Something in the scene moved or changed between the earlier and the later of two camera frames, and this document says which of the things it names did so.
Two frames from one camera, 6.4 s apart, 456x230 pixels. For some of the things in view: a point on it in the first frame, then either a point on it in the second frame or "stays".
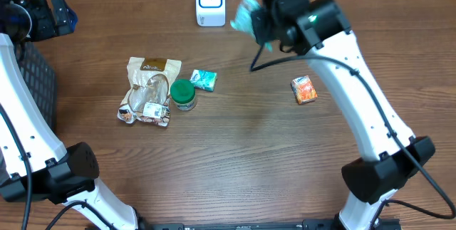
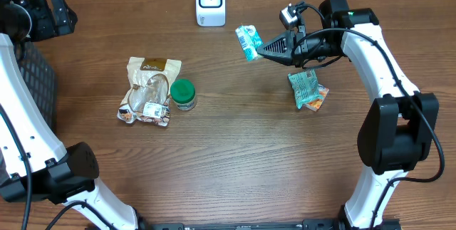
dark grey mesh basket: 40,78 stays
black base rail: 306,224 stays
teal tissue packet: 242,17 → 306,87
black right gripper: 263,25 → 287,40
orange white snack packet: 303,89 → 315,105
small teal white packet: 204,79 → 249,40
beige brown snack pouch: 147,98 stays
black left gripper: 57,14 stays
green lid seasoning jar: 182,93 stays
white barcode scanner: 210,1 stays
